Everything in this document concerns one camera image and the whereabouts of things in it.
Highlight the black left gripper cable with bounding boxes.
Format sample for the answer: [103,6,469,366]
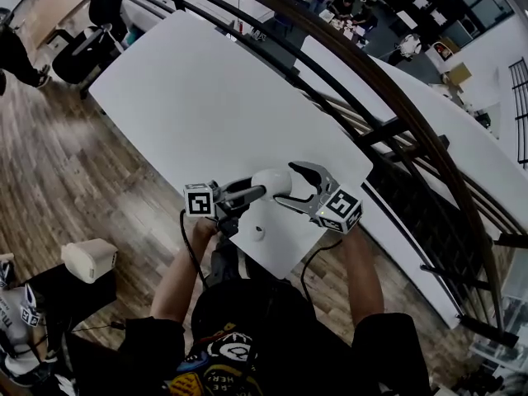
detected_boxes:
[178,209,210,290]

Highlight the black office chair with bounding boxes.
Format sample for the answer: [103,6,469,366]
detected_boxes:
[50,0,130,87]

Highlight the person's left hand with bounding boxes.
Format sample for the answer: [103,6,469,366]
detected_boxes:
[192,216,221,241]

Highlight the person's leg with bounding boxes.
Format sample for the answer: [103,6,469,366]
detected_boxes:
[208,236,251,290]

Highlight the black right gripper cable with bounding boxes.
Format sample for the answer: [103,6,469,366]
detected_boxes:
[299,237,345,301]

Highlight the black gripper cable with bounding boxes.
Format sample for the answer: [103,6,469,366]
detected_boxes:
[299,237,345,301]
[178,209,210,290]

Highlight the white printed bag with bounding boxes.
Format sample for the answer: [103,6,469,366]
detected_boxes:
[0,285,45,381]

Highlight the person's right forearm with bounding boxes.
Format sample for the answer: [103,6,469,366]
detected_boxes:
[339,224,387,329]

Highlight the black stool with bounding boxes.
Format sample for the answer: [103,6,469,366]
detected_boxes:
[24,262,120,340]

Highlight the light wooden cabinet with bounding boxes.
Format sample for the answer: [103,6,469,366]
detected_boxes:
[23,0,94,50]

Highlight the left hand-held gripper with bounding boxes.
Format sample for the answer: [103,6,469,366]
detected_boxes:
[183,176,269,239]

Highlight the idle hand-held gripper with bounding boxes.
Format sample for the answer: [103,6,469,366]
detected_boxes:
[18,282,45,328]

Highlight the beige box device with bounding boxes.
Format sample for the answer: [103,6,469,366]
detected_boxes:
[60,238,119,285]

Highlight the person's black printed shirt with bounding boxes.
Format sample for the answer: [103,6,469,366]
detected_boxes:
[65,277,434,396]

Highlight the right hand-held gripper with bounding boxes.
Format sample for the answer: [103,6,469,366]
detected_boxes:
[274,160,365,235]

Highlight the black wire rack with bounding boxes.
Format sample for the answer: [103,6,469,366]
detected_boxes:
[507,57,528,169]

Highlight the cardboard box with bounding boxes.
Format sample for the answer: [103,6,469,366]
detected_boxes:
[442,61,474,91]

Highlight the thin black floor cable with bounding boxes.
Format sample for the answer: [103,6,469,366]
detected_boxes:
[71,319,125,334]

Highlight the dark curved railing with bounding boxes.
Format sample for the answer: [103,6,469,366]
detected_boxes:
[123,0,528,348]

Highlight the person's left forearm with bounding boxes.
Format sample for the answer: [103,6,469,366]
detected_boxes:
[148,229,222,326]

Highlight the white cup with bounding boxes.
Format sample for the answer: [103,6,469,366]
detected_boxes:
[251,167,295,202]

